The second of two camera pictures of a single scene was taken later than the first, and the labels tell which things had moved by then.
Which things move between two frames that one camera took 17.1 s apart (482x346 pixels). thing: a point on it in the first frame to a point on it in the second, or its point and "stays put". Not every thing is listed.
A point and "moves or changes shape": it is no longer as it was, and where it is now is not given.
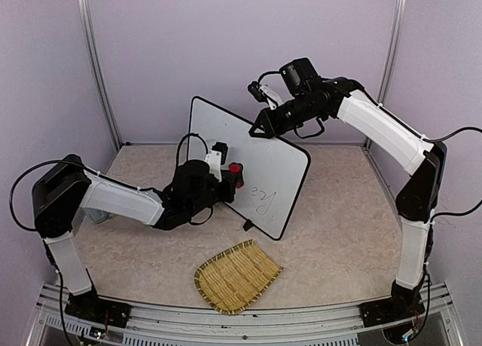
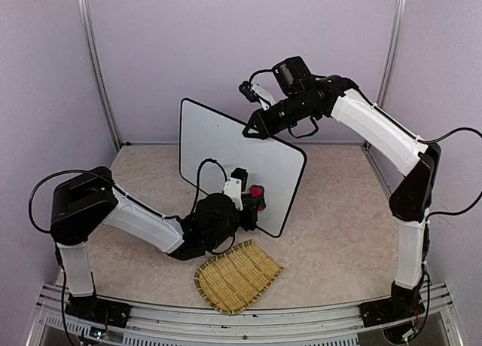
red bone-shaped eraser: [236, 168] to [256, 192]
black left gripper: [230, 184] to [251, 210]
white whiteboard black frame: [273, 170] moves or changes shape
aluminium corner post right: [393, 45] stays put
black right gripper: [263, 118] stays put
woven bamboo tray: [232, 280] stays put
